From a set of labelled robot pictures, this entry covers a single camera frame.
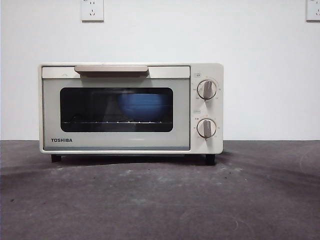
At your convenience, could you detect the round beige oven knob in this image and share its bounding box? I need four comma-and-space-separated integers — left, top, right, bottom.
196, 79, 217, 100
196, 118, 217, 138

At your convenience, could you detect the glass oven door with handle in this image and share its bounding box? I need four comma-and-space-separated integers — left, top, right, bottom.
41, 65, 192, 152

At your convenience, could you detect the metal wire oven rack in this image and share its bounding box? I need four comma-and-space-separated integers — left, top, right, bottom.
61, 120, 173, 125

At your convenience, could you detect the white wall socket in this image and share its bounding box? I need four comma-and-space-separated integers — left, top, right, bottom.
81, 0, 105, 23
305, 0, 320, 22

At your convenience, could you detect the blue ribbed bowl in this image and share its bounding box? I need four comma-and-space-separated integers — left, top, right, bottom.
117, 93, 165, 120

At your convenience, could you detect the cream Toshiba toaster oven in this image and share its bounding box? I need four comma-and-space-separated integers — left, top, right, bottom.
38, 62, 225, 166

